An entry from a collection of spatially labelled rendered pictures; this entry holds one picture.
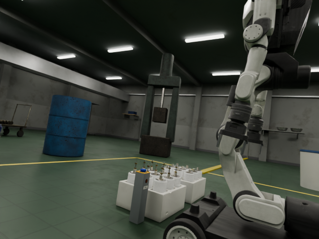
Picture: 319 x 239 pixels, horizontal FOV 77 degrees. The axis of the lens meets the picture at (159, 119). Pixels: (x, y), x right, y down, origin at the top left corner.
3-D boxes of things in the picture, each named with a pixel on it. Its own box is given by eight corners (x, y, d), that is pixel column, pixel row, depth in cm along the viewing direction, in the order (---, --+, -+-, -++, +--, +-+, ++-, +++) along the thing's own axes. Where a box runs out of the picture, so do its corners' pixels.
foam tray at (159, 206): (183, 208, 162) (186, 185, 164) (159, 223, 129) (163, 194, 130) (145, 195, 183) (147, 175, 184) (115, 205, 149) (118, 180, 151)
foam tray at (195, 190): (204, 195, 208) (206, 178, 210) (191, 204, 175) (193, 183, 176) (171, 186, 228) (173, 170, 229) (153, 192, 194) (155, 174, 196)
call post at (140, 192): (144, 221, 128) (150, 172, 131) (137, 225, 122) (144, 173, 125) (135, 217, 132) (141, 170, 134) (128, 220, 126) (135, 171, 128)
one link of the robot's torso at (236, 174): (269, 212, 105) (244, 125, 117) (268, 224, 88) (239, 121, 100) (239, 213, 112) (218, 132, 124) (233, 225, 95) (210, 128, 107)
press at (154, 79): (147, 151, 609) (159, 61, 631) (176, 157, 561) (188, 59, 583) (132, 152, 543) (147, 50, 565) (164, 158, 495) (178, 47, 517)
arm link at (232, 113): (248, 142, 90) (256, 116, 90) (246, 141, 82) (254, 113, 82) (221, 134, 97) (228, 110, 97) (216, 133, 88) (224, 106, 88)
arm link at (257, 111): (263, 125, 128) (266, 108, 128) (262, 124, 119) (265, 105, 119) (244, 123, 134) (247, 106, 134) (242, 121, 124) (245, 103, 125)
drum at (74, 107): (67, 151, 402) (75, 101, 410) (91, 156, 371) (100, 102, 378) (33, 151, 343) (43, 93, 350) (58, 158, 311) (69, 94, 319)
